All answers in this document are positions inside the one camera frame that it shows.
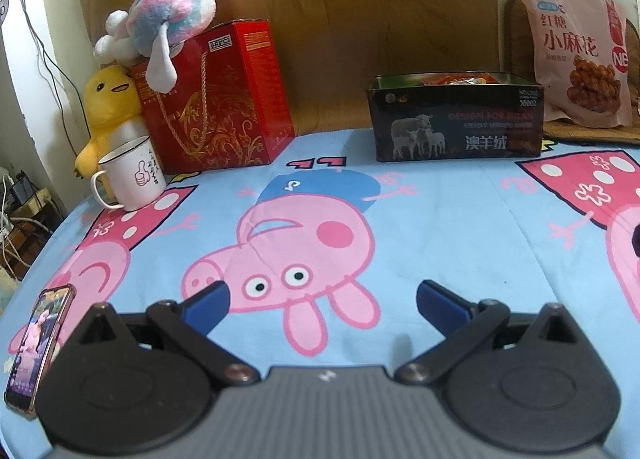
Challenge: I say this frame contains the white charger cables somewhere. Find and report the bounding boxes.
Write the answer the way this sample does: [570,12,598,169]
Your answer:
[0,166,31,260]

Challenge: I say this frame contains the black tin box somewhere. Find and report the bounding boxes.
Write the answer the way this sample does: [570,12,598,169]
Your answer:
[365,70,546,162]

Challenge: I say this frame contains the wooden headboard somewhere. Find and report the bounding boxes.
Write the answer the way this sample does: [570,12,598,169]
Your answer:
[80,0,516,140]

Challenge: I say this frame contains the white enamel mug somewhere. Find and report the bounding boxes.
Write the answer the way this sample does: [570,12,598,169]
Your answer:
[91,135,167,212]

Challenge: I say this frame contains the black wall cable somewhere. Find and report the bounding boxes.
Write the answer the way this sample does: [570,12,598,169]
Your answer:
[5,0,93,140]

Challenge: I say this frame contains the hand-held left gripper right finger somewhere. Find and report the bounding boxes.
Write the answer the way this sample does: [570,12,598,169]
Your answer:
[395,279,583,386]

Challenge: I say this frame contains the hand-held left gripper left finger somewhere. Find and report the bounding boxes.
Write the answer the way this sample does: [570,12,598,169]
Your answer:
[70,280,261,386]

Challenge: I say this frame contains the smartphone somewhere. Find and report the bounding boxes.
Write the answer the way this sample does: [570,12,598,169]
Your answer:
[4,284,77,420]

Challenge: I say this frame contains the yellow duck plush toy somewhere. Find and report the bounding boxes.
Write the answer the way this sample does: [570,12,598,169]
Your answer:
[75,65,148,175]

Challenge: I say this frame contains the red gift box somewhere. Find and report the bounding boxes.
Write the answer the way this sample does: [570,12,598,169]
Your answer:
[131,18,296,176]

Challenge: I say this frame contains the printed cartoon blanket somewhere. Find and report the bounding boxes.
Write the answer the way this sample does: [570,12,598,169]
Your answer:
[0,126,640,459]

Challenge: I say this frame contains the pastel plush toy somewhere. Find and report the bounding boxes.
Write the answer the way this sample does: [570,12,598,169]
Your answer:
[94,0,226,92]

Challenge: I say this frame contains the large pink snack bag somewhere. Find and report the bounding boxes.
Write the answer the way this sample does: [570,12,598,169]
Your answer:
[515,0,632,129]

